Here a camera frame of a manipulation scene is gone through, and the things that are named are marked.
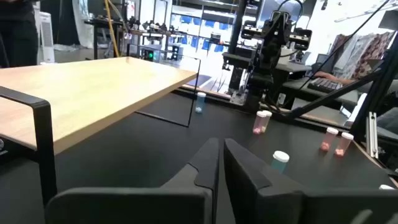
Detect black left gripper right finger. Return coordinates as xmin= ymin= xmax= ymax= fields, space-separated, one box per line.
xmin=223 ymin=138 xmax=398 ymax=224

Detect black workbench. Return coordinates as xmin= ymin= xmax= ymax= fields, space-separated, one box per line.
xmin=83 ymin=17 xmax=127 ymax=60

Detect black frame post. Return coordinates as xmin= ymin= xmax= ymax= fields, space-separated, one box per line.
xmin=350 ymin=30 xmax=398 ymax=142

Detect teal translucent pill bottle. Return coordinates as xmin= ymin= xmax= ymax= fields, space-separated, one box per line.
xmin=270 ymin=150 xmax=290 ymax=174

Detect thin black cable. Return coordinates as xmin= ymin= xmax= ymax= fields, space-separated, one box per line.
xmin=306 ymin=0 xmax=391 ymax=91

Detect black keyboard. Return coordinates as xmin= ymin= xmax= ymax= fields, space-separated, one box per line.
xmin=307 ymin=77 xmax=344 ymax=94

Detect blue translucent pill bottle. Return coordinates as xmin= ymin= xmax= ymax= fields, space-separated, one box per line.
xmin=195 ymin=91 xmax=207 ymax=114

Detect storage rack blue bins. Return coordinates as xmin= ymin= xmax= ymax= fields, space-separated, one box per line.
xmin=169 ymin=4 xmax=233 ymax=55

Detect silver aluminium extrusion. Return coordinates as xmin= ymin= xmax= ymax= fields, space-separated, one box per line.
xmin=366 ymin=111 xmax=379 ymax=159

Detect yellow hanging cable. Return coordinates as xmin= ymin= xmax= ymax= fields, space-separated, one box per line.
xmin=104 ymin=0 xmax=121 ymax=58

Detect black frame strut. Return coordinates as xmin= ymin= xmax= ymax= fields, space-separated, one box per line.
xmin=287 ymin=70 xmax=385 ymax=121

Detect black table mat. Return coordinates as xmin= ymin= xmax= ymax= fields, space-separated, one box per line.
xmin=0 ymin=91 xmax=398 ymax=224

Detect black device green light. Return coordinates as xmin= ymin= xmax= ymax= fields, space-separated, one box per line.
xmin=141 ymin=46 xmax=162 ymax=62

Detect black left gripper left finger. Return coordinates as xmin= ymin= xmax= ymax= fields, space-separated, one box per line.
xmin=44 ymin=138 xmax=220 ymax=224

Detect white tower fan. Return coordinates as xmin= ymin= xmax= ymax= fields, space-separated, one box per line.
xmin=39 ymin=11 xmax=56 ymax=64

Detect red translucent pill bottle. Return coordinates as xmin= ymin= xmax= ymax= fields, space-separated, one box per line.
xmin=319 ymin=126 xmax=340 ymax=152
xmin=334 ymin=132 xmax=355 ymax=157

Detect black desk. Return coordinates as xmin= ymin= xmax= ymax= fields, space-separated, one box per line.
xmin=275 ymin=62 xmax=360 ymax=108

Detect person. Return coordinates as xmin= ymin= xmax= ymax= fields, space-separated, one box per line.
xmin=313 ymin=70 xmax=355 ymax=85
xmin=0 ymin=0 xmax=40 ymax=68

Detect wooden shelf black metal frame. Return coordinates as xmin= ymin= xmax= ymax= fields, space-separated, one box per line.
xmin=0 ymin=55 xmax=202 ymax=207

